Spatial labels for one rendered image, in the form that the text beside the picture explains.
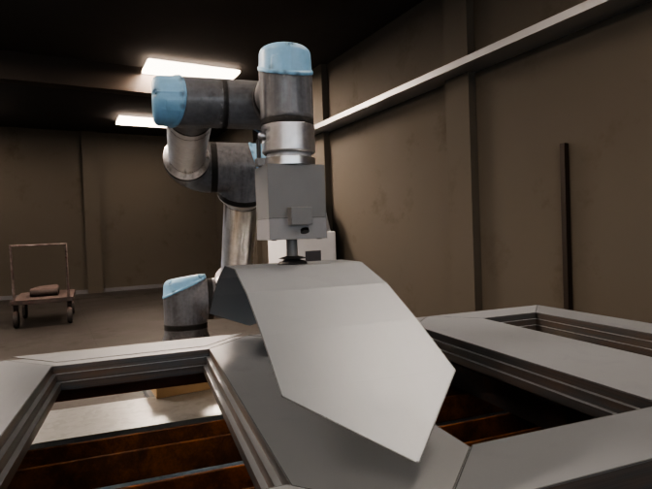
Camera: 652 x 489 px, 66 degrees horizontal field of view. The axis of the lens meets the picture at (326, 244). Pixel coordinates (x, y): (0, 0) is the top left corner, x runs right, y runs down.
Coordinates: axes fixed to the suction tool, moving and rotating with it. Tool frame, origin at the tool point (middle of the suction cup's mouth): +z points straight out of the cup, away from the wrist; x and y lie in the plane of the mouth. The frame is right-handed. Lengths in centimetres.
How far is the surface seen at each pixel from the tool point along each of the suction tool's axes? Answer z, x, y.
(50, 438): 33, 45, -36
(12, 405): 15.6, 8.9, -36.5
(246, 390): 15.7, -0.5, -7.4
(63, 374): 17.4, 29.0, -32.2
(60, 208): -73, 1091, -118
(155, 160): -177, 1109, 73
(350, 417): 10.3, -29.1, -5.4
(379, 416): 10.5, -29.6, -2.8
